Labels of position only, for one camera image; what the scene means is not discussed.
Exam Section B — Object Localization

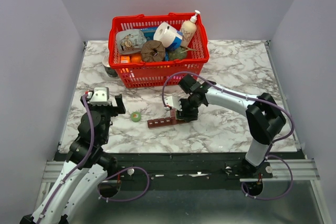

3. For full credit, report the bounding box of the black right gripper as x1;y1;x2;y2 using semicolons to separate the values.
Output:
175;97;202;123

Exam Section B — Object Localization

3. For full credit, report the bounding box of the green bottle cap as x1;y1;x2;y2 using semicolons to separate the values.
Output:
130;112;142;122

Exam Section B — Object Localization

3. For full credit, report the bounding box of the brown weekly pill organizer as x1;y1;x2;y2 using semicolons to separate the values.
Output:
147;109;186;129

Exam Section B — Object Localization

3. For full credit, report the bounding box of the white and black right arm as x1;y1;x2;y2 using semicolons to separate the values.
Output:
171;74;286;178

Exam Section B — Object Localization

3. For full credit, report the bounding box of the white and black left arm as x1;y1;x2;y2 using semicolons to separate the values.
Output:
21;88;125;223

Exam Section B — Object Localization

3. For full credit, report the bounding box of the white dark cup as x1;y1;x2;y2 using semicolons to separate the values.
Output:
102;56;118;78

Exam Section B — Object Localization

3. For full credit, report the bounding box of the small orange box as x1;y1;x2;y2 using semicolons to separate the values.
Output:
120;55;131;64

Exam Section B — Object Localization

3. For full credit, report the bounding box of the orange fruit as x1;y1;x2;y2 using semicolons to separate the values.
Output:
130;53;142;63

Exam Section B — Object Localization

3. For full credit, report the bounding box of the red plastic shopping basket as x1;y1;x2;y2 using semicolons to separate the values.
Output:
108;13;209;88

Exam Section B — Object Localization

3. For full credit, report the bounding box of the brown round paper package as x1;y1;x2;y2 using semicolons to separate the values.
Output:
141;40;165;62

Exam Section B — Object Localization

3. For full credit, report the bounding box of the grey cartoon snack bag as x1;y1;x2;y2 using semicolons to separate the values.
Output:
115;29;147;55

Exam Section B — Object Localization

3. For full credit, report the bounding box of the green round vegetable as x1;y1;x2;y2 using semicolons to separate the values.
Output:
168;47;187;61

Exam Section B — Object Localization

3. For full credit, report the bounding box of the blue package in basket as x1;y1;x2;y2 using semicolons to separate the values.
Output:
140;27;158;40

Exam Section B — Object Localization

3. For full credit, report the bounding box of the white toilet paper roll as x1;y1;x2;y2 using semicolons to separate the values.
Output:
153;22;183;51

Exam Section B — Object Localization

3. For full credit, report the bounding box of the white pump lotion bottle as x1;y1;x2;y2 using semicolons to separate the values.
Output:
180;10;201;48

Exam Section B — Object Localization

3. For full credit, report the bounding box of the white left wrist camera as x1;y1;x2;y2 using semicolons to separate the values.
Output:
86;87;111;106

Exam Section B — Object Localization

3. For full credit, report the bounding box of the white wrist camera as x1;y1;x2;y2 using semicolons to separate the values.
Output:
164;96;182;111
86;87;111;106

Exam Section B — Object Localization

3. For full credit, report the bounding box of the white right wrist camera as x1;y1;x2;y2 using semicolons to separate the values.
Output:
164;96;182;111

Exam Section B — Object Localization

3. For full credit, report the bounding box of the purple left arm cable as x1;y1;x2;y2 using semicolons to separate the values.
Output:
39;93;151;219

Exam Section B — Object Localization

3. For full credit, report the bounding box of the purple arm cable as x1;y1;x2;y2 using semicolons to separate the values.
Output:
161;71;296;201
39;93;151;219

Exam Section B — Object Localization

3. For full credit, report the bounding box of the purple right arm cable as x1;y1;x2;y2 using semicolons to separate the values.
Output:
161;71;296;201

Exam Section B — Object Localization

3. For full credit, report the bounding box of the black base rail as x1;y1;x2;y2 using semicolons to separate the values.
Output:
86;152;279;191

